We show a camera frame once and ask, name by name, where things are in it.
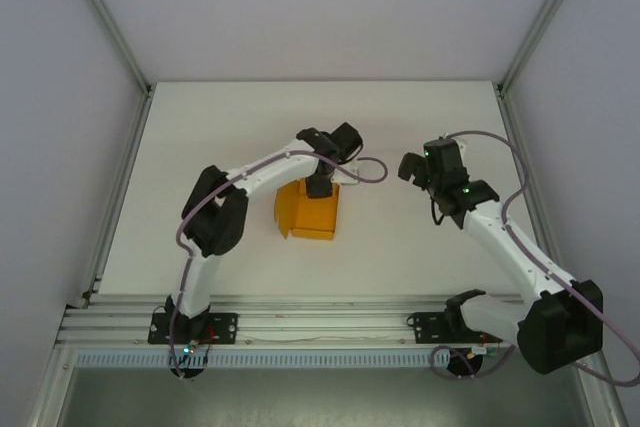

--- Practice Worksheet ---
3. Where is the yellow paper box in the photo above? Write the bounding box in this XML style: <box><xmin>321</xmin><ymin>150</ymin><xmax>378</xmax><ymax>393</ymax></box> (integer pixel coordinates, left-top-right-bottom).
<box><xmin>273</xmin><ymin>179</ymin><xmax>342</xmax><ymax>242</ymax></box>

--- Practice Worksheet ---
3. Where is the grey metal panel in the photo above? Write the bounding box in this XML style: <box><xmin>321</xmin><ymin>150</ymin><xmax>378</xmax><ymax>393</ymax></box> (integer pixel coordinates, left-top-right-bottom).
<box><xmin>52</xmin><ymin>365</ymin><xmax>604</xmax><ymax>427</ymax></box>

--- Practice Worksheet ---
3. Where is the aluminium side rail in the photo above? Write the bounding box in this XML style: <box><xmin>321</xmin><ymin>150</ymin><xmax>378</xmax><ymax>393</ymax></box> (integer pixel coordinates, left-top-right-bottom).
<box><xmin>494</xmin><ymin>84</ymin><xmax>569</xmax><ymax>273</ymax></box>
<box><xmin>79</xmin><ymin>84</ymin><xmax>155</xmax><ymax>309</ymax></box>

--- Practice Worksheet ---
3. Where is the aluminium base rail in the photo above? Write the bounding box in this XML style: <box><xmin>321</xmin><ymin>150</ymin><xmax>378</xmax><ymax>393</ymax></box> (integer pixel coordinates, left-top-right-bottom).
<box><xmin>57</xmin><ymin>294</ymin><xmax>599</xmax><ymax>348</ymax></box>

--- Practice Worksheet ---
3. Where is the slotted cable duct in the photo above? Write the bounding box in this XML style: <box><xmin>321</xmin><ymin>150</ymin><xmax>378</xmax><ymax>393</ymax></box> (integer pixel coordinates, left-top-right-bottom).
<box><xmin>73</xmin><ymin>351</ymin><xmax>506</xmax><ymax>369</ymax></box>

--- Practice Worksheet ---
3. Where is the aluminium frame post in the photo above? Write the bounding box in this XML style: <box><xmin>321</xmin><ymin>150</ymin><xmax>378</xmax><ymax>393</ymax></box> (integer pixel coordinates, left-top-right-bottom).
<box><xmin>59</xmin><ymin>0</ymin><xmax>154</xmax><ymax>98</ymax></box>
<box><xmin>494</xmin><ymin>0</ymin><xmax>596</xmax><ymax>98</ymax></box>

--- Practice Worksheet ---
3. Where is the aluminium frame bar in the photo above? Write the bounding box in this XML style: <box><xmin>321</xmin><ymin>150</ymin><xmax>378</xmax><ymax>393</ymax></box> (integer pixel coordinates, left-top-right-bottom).
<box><xmin>27</xmin><ymin>346</ymin><xmax>76</xmax><ymax>427</ymax></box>
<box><xmin>572</xmin><ymin>346</ymin><xmax>632</xmax><ymax>427</ymax></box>

